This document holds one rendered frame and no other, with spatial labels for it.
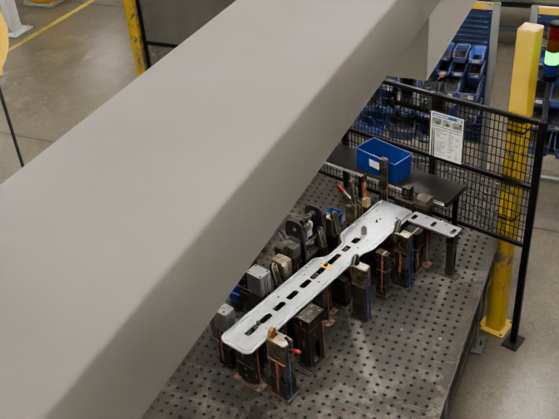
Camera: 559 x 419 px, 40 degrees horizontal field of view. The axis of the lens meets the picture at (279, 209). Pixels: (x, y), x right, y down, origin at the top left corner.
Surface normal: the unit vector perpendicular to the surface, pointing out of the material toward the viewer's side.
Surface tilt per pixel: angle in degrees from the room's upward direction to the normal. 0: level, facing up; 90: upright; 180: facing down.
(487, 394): 0
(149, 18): 91
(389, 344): 0
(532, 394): 0
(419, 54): 90
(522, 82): 90
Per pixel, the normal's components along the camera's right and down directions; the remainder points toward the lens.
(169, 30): -0.43, 0.56
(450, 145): -0.64, 0.47
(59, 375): -0.07, -0.82
